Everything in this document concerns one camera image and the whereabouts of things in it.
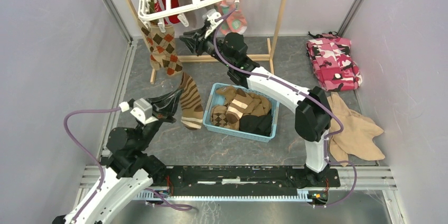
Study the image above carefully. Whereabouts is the wooden rack frame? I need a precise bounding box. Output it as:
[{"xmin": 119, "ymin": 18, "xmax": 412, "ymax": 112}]
[{"xmin": 111, "ymin": 0, "xmax": 294, "ymax": 85}]

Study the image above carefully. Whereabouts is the brown striped sock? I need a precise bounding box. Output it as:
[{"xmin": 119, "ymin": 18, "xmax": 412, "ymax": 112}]
[
  {"xmin": 226, "ymin": 88, "xmax": 261, "ymax": 124},
  {"xmin": 179, "ymin": 72, "xmax": 204, "ymax": 130}
]

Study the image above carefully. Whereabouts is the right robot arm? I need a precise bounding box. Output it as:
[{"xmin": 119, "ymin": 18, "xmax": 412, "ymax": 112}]
[{"xmin": 180, "ymin": 10, "xmax": 334, "ymax": 186}]

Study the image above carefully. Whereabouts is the pink patterned sock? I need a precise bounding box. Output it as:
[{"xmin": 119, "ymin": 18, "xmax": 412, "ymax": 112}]
[{"xmin": 215, "ymin": 0, "xmax": 248, "ymax": 35}]

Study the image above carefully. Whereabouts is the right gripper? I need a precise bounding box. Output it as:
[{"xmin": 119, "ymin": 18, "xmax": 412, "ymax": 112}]
[{"xmin": 180, "ymin": 24, "xmax": 234, "ymax": 68}]

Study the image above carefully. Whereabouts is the beige cloth on floor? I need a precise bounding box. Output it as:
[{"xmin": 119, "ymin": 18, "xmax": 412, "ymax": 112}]
[{"xmin": 328, "ymin": 92, "xmax": 385, "ymax": 166}]

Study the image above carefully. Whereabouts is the beige argyle sock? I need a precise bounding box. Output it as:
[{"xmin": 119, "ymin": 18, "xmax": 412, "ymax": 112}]
[
  {"xmin": 147, "ymin": 25, "xmax": 183, "ymax": 76},
  {"xmin": 137, "ymin": 18, "xmax": 155, "ymax": 70}
]

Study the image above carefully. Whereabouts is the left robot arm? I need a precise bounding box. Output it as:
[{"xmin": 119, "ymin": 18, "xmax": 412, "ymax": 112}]
[{"xmin": 53, "ymin": 89, "xmax": 183, "ymax": 223}]

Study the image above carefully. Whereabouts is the pink camouflage bag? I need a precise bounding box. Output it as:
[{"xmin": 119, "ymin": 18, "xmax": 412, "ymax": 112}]
[{"xmin": 306, "ymin": 32, "xmax": 363, "ymax": 92}]

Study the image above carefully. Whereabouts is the green striped sock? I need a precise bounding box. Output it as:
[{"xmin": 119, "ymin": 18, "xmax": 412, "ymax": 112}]
[{"xmin": 146, "ymin": 0, "xmax": 155, "ymax": 14}]

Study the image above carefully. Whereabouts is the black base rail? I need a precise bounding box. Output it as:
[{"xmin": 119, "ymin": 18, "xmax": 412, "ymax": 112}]
[{"xmin": 150, "ymin": 165, "xmax": 341, "ymax": 197}]

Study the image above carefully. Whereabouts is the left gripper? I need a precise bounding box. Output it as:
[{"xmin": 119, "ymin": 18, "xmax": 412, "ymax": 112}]
[{"xmin": 137, "ymin": 86, "xmax": 185, "ymax": 150}]

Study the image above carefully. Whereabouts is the light blue plastic basket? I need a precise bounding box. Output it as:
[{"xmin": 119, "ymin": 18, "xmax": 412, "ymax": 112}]
[{"xmin": 203, "ymin": 83, "xmax": 279, "ymax": 143}]

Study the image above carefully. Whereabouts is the black garment in basket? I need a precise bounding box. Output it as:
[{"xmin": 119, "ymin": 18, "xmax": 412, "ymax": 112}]
[{"xmin": 239, "ymin": 114, "xmax": 272, "ymax": 136}]

